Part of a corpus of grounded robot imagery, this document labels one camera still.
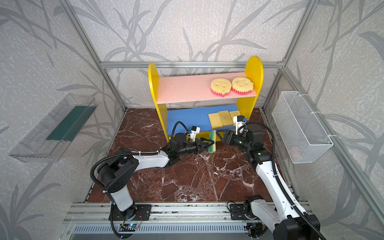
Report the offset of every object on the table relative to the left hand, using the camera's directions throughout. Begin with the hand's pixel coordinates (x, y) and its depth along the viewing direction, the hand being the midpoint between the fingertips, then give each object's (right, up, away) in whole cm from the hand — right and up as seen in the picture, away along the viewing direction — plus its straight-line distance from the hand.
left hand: (214, 142), depth 78 cm
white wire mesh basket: (+36, +5, -16) cm, 40 cm away
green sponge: (-1, +3, +1) cm, 3 cm away
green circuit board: (-43, -41, -5) cm, 60 cm away
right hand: (+3, +7, -2) cm, 8 cm away
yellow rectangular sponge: (+14, +16, +19) cm, 28 cm away
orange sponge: (+2, +11, +15) cm, 18 cm away
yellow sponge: (+9, +13, +16) cm, 22 cm away
